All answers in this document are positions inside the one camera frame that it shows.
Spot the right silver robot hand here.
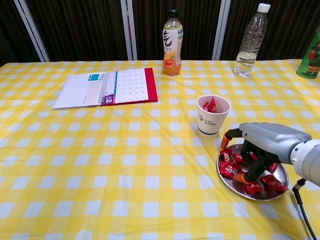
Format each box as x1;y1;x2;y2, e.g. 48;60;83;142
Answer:
220;121;313;185

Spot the round steel plate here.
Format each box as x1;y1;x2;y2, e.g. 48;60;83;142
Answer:
216;143;290;201

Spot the white paper cup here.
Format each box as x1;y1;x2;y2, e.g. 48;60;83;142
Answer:
196;94;231;137

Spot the clear water bottle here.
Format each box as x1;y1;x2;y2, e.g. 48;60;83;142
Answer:
232;3;272;78

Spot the green bottle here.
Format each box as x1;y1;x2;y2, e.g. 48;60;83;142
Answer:
295;26;320;80

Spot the orange juice bottle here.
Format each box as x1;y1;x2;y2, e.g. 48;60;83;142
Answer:
161;9;185;77

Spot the yellow checkered tablecloth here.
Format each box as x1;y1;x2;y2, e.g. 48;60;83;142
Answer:
0;59;320;240

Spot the spiral desk calendar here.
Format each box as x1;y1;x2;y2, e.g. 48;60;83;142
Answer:
51;67;159;111

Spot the black pleated curtain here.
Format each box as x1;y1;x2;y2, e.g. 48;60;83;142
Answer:
0;0;320;67

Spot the white frame post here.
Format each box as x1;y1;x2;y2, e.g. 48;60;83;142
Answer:
13;0;51;63
211;0;232;61
120;0;138;61

